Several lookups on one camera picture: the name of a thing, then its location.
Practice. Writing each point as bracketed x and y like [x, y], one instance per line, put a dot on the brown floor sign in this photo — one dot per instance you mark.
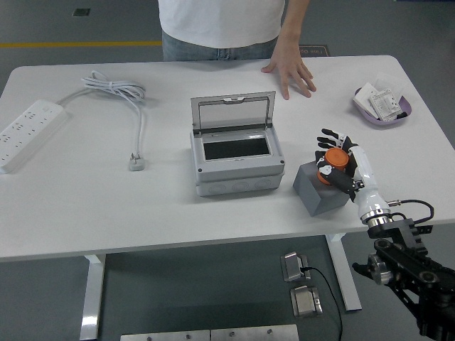
[320, 51]

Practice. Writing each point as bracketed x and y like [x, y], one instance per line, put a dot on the clear plastic bag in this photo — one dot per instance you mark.
[389, 82]

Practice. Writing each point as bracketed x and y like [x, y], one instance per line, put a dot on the grey block battery holder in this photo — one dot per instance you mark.
[313, 199]

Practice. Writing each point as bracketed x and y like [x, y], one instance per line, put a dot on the small black part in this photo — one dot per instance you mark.
[401, 115]

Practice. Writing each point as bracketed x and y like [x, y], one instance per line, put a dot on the dark floor hatch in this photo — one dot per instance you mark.
[81, 12]

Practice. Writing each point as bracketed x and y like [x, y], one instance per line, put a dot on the metal floor plate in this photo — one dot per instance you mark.
[254, 334]
[163, 336]

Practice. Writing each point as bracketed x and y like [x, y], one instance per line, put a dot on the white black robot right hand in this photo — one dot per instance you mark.
[366, 177]

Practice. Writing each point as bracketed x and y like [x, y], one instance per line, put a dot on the white printed switch panel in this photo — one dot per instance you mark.
[385, 104]

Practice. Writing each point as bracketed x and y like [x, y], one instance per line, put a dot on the purple plastic tray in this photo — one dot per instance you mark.
[405, 104]

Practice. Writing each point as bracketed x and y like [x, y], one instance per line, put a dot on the orange cylindrical battery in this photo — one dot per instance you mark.
[337, 159]

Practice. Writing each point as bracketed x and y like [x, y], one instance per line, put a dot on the white power strip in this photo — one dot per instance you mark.
[28, 131]

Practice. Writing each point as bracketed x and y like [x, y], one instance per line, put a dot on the transparent hinged box lid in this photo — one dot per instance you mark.
[232, 110]

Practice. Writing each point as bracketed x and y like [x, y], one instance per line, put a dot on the person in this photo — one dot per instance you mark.
[220, 21]

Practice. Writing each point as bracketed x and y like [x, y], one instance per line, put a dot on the metal floor socket box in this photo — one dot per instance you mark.
[293, 266]
[305, 302]

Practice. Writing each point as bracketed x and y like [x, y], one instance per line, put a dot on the yellow floor tape line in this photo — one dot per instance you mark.
[81, 44]

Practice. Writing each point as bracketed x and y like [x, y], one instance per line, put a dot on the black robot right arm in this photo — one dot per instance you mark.
[401, 255]

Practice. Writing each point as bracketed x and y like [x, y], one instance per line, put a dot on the white cardboard packet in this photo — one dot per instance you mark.
[363, 97]

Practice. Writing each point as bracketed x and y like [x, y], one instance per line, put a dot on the white table leg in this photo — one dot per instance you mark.
[345, 273]
[91, 298]

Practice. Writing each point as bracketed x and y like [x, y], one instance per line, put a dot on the grey plastic junction box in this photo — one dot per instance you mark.
[234, 174]

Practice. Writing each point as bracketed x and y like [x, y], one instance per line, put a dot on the person's left hand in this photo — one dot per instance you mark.
[291, 67]

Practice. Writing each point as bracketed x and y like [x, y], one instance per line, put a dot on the person's left forearm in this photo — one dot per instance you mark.
[295, 19]

